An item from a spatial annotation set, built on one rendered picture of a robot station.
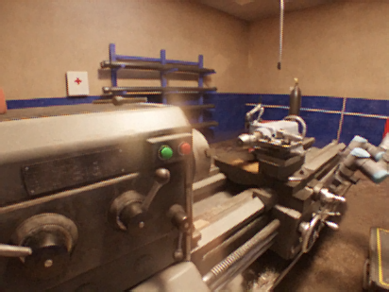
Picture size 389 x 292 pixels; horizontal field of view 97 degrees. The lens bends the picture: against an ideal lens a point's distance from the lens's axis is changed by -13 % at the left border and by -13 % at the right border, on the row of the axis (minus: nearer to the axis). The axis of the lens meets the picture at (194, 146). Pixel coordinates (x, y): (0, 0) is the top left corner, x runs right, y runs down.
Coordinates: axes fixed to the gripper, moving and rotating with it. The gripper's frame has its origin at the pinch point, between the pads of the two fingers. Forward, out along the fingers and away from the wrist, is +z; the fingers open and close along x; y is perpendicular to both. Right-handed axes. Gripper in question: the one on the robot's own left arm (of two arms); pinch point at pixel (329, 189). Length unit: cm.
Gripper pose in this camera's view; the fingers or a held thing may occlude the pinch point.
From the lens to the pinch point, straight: 156.5
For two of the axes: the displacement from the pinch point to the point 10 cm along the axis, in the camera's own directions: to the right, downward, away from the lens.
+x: -7.7, 2.8, -5.7
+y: -6.1, -5.7, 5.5
